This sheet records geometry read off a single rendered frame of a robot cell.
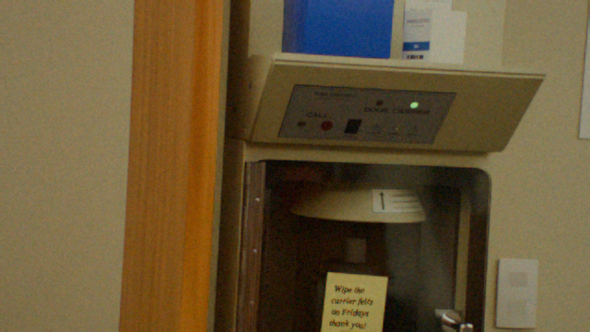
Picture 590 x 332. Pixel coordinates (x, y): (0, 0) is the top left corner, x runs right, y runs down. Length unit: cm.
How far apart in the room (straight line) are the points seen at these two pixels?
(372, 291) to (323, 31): 33
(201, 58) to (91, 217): 57
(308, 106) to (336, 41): 8
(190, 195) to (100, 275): 55
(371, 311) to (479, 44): 35
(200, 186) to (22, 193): 55
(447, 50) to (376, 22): 10
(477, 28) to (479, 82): 13
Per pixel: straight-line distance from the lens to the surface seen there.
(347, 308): 136
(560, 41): 195
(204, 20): 121
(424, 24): 130
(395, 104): 128
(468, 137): 136
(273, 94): 123
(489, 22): 141
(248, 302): 132
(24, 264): 173
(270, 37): 132
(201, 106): 121
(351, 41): 123
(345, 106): 127
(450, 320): 140
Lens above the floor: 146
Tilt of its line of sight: 3 degrees down
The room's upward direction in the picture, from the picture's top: 3 degrees clockwise
